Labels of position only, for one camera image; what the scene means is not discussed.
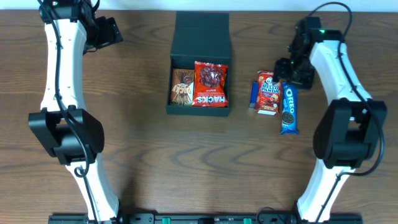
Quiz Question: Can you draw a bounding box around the red Hello Panda pack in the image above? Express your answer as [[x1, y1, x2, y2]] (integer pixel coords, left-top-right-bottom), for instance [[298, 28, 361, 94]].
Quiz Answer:
[[255, 70, 281, 115]]

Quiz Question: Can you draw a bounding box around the small blue stick pack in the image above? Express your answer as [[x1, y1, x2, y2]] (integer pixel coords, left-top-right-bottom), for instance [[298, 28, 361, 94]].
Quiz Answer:
[[249, 82, 259, 109]]

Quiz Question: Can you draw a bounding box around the blue cookie pack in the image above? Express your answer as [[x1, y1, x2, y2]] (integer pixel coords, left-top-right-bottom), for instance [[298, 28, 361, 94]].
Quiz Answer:
[[280, 82, 299, 134]]

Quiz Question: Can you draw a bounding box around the red Hacks candy bag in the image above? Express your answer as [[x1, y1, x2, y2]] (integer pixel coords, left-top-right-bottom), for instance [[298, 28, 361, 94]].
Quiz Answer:
[[192, 61, 228, 108]]

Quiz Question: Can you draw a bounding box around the brown Pocky box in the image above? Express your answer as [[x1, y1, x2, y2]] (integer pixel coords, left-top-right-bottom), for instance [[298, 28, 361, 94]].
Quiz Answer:
[[170, 68, 195, 106]]

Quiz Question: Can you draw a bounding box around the black box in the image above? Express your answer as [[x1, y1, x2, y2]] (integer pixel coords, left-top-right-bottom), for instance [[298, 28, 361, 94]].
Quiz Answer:
[[165, 11, 232, 117]]

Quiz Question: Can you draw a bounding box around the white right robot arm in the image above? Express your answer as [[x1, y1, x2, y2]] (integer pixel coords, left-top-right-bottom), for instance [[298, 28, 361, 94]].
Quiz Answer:
[[274, 16, 387, 223]]

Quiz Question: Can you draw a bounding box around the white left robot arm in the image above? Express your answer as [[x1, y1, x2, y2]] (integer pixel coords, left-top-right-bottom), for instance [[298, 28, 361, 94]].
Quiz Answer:
[[28, 0, 126, 223]]

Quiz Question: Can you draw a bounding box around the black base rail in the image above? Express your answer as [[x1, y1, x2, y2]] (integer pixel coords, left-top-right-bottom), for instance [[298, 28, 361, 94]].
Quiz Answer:
[[48, 213, 364, 224]]

